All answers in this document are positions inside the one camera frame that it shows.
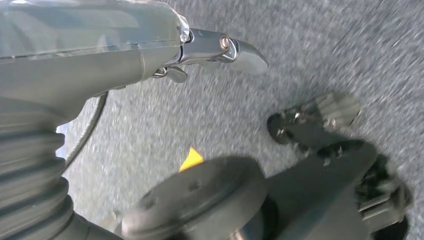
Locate yellow floor tape square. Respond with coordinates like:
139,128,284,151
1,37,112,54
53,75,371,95
179,147,205,173

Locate black robot foot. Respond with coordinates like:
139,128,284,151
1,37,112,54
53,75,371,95
266,92,363,153

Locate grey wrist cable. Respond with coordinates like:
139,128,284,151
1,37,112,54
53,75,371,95
62,92,110,171

